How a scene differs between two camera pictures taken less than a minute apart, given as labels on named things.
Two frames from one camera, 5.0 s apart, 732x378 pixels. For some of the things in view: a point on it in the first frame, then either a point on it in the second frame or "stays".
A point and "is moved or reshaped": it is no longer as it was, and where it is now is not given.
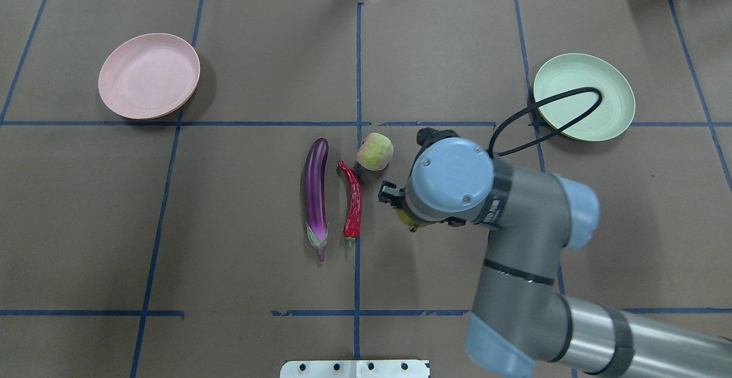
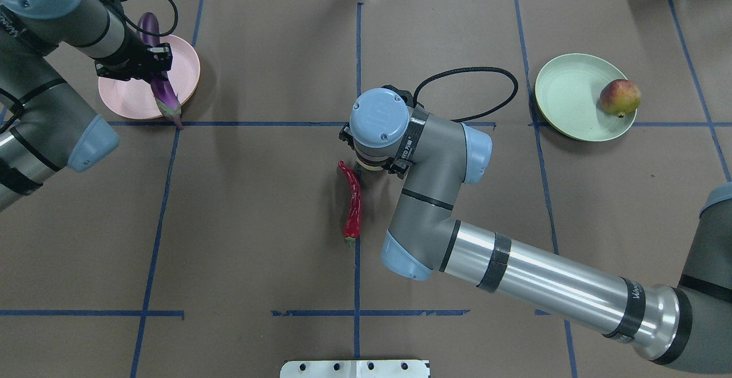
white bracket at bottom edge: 355,369 stays
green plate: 569,71 stays
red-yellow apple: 411,223 is moved or reshaped
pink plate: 149,76 stays
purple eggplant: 315,194 -> 165,97
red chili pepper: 353,217 stays
